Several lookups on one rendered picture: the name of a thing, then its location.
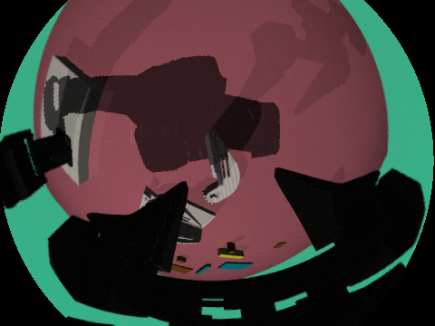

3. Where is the brown flat square plate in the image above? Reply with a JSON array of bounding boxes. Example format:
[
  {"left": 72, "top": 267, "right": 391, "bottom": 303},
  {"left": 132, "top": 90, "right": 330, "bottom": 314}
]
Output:
[{"left": 170, "top": 264, "right": 193, "bottom": 274}]

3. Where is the yellow rectangular block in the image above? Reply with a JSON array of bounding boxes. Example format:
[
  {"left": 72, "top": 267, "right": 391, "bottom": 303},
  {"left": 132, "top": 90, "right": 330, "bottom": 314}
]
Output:
[{"left": 218, "top": 247, "right": 244, "bottom": 258}]

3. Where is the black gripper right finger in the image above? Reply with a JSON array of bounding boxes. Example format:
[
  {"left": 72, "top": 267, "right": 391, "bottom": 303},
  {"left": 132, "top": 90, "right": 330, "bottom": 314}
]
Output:
[{"left": 275, "top": 168, "right": 381, "bottom": 251}]

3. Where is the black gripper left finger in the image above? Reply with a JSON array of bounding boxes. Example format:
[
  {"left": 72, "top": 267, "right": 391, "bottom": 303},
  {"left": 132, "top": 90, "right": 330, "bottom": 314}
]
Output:
[{"left": 87, "top": 181, "right": 189, "bottom": 273}]

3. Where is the teal flat rectangular plate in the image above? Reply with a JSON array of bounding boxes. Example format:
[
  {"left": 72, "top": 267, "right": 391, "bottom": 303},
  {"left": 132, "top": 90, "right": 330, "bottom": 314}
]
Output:
[{"left": 218, "top": 262, "right": 254, "bottom": 271}]

